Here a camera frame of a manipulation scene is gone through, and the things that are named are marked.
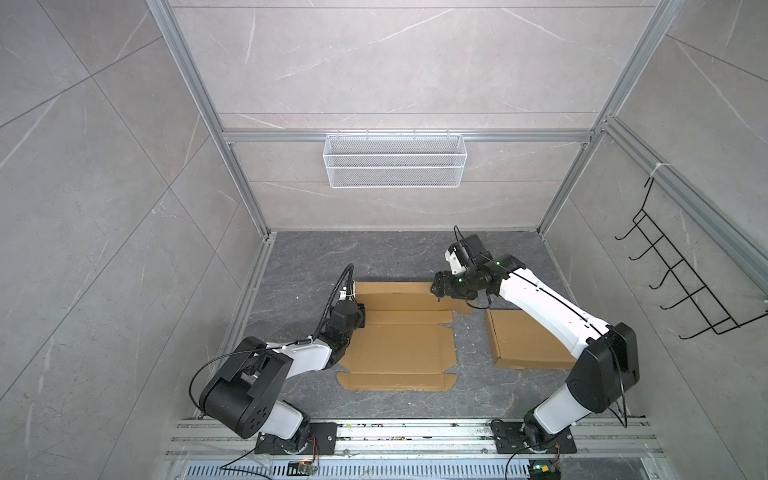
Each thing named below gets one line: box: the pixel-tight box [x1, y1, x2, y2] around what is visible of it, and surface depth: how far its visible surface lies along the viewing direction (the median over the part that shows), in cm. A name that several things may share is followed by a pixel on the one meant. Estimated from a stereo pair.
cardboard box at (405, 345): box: [337, 281, 471, 392], surface depth 87 cm
